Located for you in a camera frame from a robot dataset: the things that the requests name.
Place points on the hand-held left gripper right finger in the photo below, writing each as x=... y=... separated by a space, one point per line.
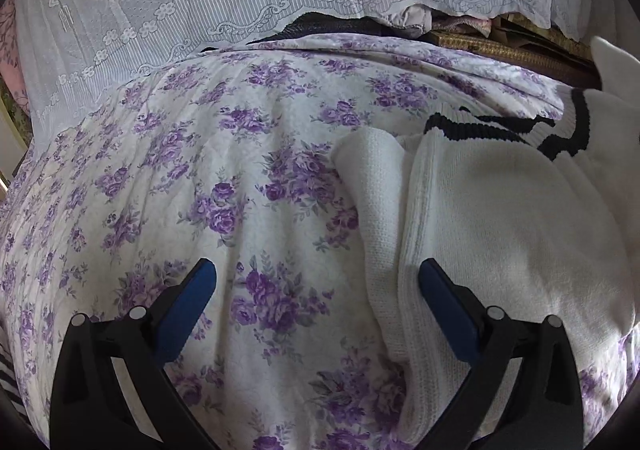
x=450 y=312

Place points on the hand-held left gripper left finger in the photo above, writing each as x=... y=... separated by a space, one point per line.
x=182 y=312

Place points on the white knit sweater black trim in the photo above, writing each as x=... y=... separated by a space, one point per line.
x=500 y=230

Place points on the purple floral bed blanket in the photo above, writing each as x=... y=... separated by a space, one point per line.
x=225 y=190

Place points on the pink cloth bundle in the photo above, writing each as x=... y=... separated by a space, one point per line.
x=440 y=20

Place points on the black fabric strip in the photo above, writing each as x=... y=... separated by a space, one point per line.
x=325 y=25

